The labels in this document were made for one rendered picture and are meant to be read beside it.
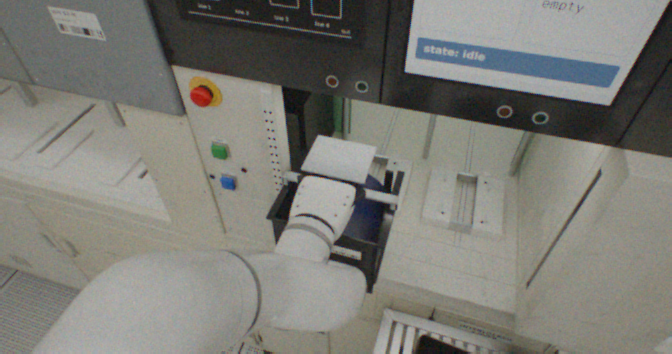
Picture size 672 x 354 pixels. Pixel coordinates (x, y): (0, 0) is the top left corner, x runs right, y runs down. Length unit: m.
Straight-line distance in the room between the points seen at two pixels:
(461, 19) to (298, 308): 0.42
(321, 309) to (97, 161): 1.17
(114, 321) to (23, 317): 2.17
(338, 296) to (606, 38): 0.46
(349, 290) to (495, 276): 0.67
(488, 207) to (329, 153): 0.60
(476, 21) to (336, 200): 0.35
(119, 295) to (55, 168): 1.35
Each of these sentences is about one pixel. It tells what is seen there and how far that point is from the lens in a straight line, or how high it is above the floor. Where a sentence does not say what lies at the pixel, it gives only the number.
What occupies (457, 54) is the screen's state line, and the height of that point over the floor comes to 1.51.
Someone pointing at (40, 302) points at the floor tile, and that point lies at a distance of 2.46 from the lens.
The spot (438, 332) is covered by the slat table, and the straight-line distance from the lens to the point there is 1.19.
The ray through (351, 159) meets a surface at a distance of 0.79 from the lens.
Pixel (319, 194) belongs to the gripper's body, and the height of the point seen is 1.27.
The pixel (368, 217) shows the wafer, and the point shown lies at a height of 1.12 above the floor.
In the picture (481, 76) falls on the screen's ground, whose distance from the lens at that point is 0.66.
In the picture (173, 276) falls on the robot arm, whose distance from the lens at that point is 0.31.
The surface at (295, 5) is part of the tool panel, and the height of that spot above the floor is 1.55.
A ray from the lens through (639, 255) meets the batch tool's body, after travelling 0.86.
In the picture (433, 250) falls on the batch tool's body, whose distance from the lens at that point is 1.18.
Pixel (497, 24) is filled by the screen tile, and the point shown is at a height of 1.56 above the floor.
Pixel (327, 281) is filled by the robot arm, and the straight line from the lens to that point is 0.53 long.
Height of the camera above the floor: 1.83
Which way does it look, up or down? 46 degrees down
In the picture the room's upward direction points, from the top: straight up
